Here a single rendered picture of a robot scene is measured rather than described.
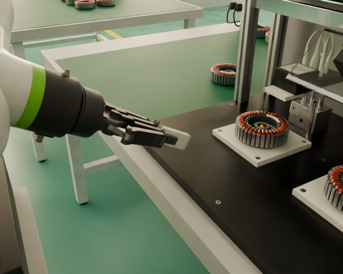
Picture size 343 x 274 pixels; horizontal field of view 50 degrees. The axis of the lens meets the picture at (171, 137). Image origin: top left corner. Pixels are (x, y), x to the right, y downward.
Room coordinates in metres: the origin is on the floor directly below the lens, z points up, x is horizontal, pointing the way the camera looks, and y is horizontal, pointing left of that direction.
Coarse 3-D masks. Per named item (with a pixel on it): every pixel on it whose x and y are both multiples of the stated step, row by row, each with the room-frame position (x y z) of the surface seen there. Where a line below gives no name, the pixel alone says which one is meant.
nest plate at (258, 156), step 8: (224, 128) 0.72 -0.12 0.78; (232, 128) 0.72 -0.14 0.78; (216, 136) 0.70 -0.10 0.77; (224, 136) 0.68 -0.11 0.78; (232, 136) 0.68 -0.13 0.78; (288, 136) 0.68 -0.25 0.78; (296, 136) 0.68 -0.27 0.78; (232, 144) 0.65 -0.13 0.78; (240, 144) 0.65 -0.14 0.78; (288, 144) 0.65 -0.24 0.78; (296, 144) 0.65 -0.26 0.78; (304, 144) 0.65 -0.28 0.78; (240, 152) 0.63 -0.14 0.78; (248, 152) 0.62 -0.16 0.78; (256, 152) 0.62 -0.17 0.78; (264, 152) 0.62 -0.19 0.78; (272, 152) 0.62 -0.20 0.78; (280, 152) 0.62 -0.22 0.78; (288, 152) 0.63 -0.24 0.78; (296, 152) 0.64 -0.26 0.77; (248, 160) 0.61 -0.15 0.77; (256, 160) 0.59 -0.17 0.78; (264, 160) 0.59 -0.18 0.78; (272, 160) 0.61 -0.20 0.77
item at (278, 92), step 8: (288, 64) 0.75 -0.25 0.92; (280, 72) 0.72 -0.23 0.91; (288, 72) 0.71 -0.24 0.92; (272, 80) 0.74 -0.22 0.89; (280, 80) 0.72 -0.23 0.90; (288, 80) 0.70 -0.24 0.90; (272, 88) 0.72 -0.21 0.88; (280, 88) 0.72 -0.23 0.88; (288, 88) 0.70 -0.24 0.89; (296, 88) 0.68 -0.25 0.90; (304, 88) 0.69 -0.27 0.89; (280, 96) 0.68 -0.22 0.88; (288, 96) 0.68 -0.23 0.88; (296, 96) 0.69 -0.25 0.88; (304, 96) 0.78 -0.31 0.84; (312, 96) 0.76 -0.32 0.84; (320, 96) 0.74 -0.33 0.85; (312, 104) 0.75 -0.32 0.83; (320, 104) 0.74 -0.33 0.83
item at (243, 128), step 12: (240, 120) 0.69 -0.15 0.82; (252, 120) 0.71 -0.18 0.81; (264, 120) 0.72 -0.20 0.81; (276, 120) 0.69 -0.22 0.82; (240, 132) 0.67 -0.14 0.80; (252, 132) 0.65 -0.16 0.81; (264, 132) 0.64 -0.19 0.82; (276, 132) 0.64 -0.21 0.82; (288, 132) 0.66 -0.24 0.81; (252, 144) 0.64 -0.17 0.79; (264, 144) 0.64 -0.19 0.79; (276, 144) 0.64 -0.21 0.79
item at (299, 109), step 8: (296, 104) 0.77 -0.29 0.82; (304, 104) 0.76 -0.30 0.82; (296, 112) 0.76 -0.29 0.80; (304, 112) 0.74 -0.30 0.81; (320, 112) 0.72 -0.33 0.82; (328, 112) 0.73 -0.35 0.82; (296, 120) 0.76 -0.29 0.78; (304, 120) 0.74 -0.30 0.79; (320, 120) 0.72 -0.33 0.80; (328, 120) 0.74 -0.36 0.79; (304, 128) 0.74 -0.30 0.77; (312, 128) 0.72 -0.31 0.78; (320, 128) 0.73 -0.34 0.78
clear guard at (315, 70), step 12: (324, 36) 0.47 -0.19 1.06; (336, 36) 0.46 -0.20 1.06; (312, 48) 0.46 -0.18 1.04; (324, 48) 0.45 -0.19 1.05; (336, 48) 0.44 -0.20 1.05; (300, 60) 0.46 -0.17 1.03; (312, 60) 0.45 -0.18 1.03; (324, 60) 0.44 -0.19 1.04; (300, 72) 0.44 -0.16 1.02; (312, 72) 0.43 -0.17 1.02; (324, 72) 0.42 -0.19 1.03; (336, 72) 0.41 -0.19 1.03; (300, 84) 0.43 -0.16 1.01; (312, 84) 0.42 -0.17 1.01; (324, 84) 0.41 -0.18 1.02; (336, 84) 0.40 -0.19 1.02; (336, 96) 0.39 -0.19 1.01
